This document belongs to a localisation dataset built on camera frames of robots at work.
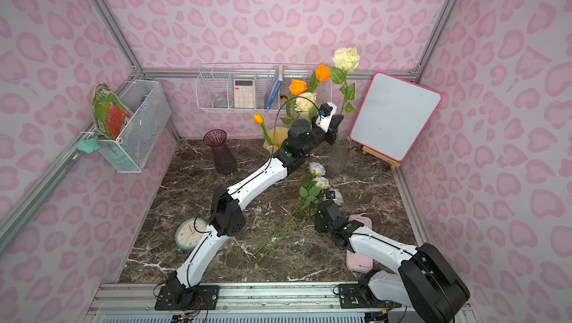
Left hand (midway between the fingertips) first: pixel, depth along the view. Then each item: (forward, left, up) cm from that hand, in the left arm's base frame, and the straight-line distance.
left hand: (340, 112), depth 77 cm
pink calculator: (+20, +37, -6) cm, 43 cm away
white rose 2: (-8, +5, -33) cm, 34 cm away
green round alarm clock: (-30, +56, -34) cm, 72 cm away
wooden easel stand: (+6, -26, -33) cm, 43 cm away
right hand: (-23, +5, -34) cm, 41 cm away
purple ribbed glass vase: (+3, +49, -30) cm, 57 cm away
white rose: (-2, +6, -31) cm, 32 cm away
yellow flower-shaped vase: (+6, +23, -17) cm, 30 cm away
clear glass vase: (+4, -4, -27) cm, 28 cm away
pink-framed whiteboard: (+9, -24, -9) cm, 27 cm away
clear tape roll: (+18, +48, -8) cm, 51 cm away
